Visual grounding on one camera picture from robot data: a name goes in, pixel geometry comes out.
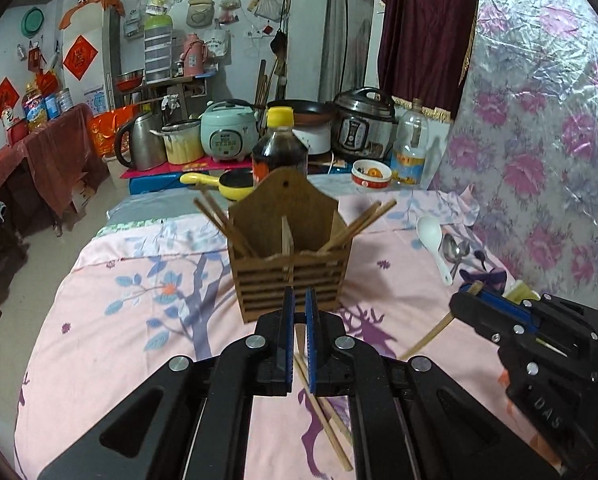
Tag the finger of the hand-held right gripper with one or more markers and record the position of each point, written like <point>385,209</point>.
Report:
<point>479,322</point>
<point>504,307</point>

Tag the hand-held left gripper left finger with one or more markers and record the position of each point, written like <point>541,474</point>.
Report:
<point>289,330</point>

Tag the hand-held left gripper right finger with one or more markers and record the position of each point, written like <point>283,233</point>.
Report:
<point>311,330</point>

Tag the wooden utensil holder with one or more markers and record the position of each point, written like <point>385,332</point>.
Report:
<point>279,280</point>

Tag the single wooden chopstick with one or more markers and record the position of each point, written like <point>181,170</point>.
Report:
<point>339,425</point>
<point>429,335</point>
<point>329,432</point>

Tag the bunch of wooden chopsticks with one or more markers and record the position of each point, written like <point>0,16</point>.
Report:
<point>359,225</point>

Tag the olive green cloth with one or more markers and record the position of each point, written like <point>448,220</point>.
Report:
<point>521,291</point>

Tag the metal spoon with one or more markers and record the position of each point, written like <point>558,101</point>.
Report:
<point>449,252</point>
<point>464,252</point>

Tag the white ceramic spoon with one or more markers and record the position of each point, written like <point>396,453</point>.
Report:
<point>431,235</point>

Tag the small yellow pan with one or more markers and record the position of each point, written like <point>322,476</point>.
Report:
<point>234,185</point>

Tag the pink printed bedsheet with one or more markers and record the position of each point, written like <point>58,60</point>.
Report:
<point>129,335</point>

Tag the red and white bowl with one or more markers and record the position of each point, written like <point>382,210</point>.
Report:
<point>371,177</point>

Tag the dark soy sauce bottle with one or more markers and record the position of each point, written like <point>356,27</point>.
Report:
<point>279,155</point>

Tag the floral foil sheet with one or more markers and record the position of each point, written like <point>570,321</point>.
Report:
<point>544,135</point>

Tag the clear bottle yellow label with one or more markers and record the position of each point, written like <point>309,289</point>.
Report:
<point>410,155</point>

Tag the white electric cooker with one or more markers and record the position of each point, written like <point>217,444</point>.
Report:
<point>316,140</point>

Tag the pink mat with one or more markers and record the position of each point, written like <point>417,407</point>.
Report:
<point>179,167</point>

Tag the blue box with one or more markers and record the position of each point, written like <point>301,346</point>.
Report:
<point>154,184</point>

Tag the mint green rice cooker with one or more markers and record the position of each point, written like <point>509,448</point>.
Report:
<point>229,135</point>

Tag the silver pressure cooker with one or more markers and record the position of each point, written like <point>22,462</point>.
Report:
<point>361,127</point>

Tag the cream pot with lid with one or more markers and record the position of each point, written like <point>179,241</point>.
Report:
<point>184,142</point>

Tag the black wok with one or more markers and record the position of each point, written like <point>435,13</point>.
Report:
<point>306,110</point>

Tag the stainless steel kettle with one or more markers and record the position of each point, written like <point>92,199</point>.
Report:
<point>144,142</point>

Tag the cardboard box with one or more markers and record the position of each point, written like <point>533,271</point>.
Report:
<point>85,192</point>

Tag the orange bag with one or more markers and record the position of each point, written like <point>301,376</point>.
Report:
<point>106,132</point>

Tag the dark red curtain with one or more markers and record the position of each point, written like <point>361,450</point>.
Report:
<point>424,35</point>

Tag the pink thermos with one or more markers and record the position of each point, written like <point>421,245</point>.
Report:
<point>194,57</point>

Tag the white printed bag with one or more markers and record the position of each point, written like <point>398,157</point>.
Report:
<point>216,45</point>

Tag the red tablecloth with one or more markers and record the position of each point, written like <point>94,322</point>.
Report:
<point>49,160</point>

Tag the red basin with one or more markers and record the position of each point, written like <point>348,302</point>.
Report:
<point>130,80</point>

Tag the grey stacked steamer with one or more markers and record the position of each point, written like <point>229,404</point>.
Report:
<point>159,55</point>

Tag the beige hanging bag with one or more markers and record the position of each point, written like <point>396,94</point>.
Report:
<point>201,10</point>

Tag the clear hanging plastic bag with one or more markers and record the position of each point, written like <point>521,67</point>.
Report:
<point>230,2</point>

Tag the cooking oil bottle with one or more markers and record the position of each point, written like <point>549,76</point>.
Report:
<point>36,110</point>

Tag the white refrigerator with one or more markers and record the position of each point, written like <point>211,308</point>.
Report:
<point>104,50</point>

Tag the red diamond paper decoration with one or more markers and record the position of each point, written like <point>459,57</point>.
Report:
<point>80,57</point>

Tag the orange cloth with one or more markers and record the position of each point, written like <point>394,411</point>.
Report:
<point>79,10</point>

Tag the green round plate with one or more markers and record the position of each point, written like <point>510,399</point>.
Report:
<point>33,21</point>

